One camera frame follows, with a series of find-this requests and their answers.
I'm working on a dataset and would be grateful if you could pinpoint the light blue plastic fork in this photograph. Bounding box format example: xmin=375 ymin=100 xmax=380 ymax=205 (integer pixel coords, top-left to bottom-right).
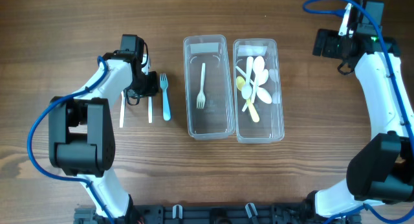
xmin=160 ymin=73 xmax=171 ymax=121

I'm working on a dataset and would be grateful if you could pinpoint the white long plastic fork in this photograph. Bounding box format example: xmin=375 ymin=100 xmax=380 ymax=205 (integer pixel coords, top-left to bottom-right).
xmin=147 ymin=97 xmax=153 ymax=123

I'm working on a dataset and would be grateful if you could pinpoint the white upside-down plastic fork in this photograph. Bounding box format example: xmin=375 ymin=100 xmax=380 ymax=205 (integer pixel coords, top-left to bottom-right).
xmin=197 ymin=63 xmax=206 ymax=109

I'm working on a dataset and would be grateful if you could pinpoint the large white plastic spoon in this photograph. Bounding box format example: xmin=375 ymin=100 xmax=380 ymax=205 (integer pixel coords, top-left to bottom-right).
xmin=250 ymin=56 xmax=265 ymax=103

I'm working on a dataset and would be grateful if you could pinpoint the white upside-down plastic spoon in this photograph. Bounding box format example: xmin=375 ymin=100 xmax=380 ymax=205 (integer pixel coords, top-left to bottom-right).
xmin=235 ymin=65 xmax=273 ymax=105

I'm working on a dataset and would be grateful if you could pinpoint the white thick-handled plastic spoon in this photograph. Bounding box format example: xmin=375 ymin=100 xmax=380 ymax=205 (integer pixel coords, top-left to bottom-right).
xmin=241 ymin=56 xmax=254 ymax=100

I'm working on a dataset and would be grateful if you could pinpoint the yellow plastic spoon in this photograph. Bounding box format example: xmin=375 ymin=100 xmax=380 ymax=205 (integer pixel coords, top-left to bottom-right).
xmin=236 ymin=76 xmax=259 ymax=122

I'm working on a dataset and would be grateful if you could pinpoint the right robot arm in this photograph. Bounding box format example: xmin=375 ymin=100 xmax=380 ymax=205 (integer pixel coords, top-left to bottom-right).
xmin=300 ymin=0 xmax=413 ymax=223

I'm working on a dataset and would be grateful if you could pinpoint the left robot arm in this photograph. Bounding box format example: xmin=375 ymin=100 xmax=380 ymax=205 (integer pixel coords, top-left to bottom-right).
xmin=48 ymin=34 xmax=158 ymax=223

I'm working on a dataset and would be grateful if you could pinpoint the left clear plastic container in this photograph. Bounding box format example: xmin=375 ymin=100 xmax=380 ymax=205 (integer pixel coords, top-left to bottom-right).
xmin=183 ymin=34 xmax=235 ymax=140

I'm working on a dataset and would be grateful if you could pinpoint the clear plastic container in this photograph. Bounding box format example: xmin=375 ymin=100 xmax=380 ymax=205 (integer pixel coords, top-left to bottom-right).
xmin=183 ymin=34 xmax=235 ymax=140
xmin=233 ymin=38 xmax=285 ymax=144

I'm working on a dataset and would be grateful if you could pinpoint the right clear plastic container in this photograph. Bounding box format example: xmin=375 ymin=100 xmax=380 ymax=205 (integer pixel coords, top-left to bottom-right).
xmin=233 ymin=38 xmax=285 ymax=144

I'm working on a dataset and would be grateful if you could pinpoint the left blue cable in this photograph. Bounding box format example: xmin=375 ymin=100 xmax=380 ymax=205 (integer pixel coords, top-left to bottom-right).
xmin=27 ymin=55 xmax=116 ymax=224

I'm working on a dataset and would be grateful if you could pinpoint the blue cable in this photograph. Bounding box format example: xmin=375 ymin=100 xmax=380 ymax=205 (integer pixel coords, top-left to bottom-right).
xmin=302 ymin=0 xmax=414 ymax=224
xmin=27 ymin=55 xmax=116 ymax=224

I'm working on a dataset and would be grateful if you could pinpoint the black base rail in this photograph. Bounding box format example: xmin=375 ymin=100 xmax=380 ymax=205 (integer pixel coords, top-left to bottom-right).
xmin=73 ymin=203 xmax=362 ymax=224

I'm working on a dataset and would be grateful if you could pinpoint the right blue cable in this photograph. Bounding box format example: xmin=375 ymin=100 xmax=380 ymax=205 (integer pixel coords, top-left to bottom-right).
xmin=302 ymin=0 xmax=414 ymax=224

